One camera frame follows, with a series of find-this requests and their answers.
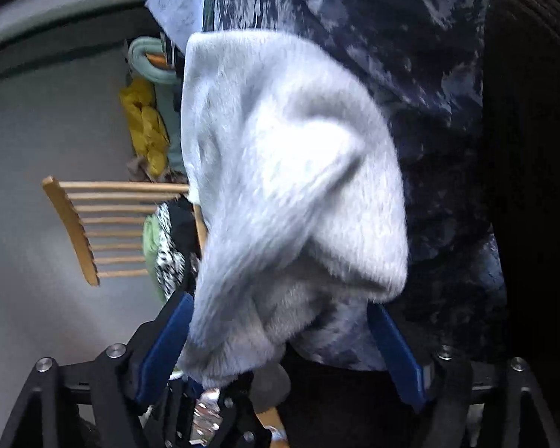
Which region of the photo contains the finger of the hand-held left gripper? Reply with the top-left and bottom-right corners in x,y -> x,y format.
165,373 -> 274,448

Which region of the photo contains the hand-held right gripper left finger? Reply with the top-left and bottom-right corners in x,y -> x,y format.
0,289 -> 197,448

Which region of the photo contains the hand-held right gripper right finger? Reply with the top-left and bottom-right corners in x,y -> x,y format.
366,303 -> 560,448

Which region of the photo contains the grey fleece garment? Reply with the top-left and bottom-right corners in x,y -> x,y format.
177,30 -> 409,388

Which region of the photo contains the blue patterned cloth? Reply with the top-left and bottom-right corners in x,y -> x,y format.
212,0 -> 509,371

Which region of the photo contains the black white patterned cloth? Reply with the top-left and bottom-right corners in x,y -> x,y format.
154,203 -> 201,299

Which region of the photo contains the light green cloth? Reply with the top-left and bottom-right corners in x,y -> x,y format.
142,205 -> 169,299

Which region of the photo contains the wooden chair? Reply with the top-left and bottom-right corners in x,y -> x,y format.
42,176 -> 208,287

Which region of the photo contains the brown floral cloth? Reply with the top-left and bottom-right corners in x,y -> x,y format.
126,154 -> 187,185

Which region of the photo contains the teal bed sheet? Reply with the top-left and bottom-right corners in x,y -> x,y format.
154,84 -> 187,178

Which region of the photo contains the yellow cloth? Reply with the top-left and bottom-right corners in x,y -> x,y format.
119,77 -> 171,180

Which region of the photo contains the teal plush pillow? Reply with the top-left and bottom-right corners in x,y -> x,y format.
127,36 -> 185,85

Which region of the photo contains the dark brown corduroy cloth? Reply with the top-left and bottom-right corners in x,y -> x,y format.
280,0 -> 560,448

